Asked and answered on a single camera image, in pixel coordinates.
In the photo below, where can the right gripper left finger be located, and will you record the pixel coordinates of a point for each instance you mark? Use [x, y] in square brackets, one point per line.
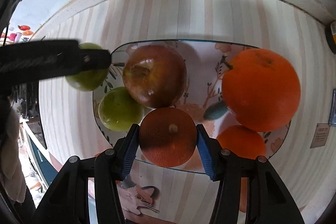
[66, 200]

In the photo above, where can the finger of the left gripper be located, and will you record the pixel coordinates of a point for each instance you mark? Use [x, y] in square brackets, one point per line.
[47, 59]

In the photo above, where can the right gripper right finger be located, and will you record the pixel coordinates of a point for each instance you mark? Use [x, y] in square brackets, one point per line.
[269, 200]

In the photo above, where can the green apple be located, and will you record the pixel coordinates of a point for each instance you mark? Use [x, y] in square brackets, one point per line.
[96, 68]
[117, 111]

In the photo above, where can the small dark tangerine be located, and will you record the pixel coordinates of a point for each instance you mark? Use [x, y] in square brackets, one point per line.
[167, 137]

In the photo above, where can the red yellow apple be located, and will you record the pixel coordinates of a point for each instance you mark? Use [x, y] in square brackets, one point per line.
[243, 195]

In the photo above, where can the blue cabinet door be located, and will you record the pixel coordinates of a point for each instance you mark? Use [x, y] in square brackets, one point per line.
[42, 159]

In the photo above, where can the striped cat print mat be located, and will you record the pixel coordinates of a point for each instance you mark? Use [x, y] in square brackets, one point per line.
[185, 194]

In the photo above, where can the medium orange on plate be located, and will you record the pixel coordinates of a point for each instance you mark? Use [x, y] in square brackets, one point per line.
[242, 141]

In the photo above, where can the small brown paper card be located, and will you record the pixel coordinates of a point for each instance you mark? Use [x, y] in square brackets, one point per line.
[320, 135]

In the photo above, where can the green apple on plate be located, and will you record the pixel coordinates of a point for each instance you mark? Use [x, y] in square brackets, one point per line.
[117, 111]

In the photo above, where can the blue smartphone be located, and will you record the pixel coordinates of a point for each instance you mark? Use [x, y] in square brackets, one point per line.
[332, 116]

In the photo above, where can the large orange on plate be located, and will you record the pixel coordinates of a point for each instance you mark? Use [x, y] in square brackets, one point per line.
[261, 88]

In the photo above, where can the brown russet apple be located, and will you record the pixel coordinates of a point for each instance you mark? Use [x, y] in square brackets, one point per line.
[155, 76]

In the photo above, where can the dark soy sauce bottle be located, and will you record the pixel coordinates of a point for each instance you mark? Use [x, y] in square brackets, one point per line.
[330, 33]

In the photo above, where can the colourful wall sticker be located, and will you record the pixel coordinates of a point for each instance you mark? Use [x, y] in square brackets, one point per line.
[16, 34]

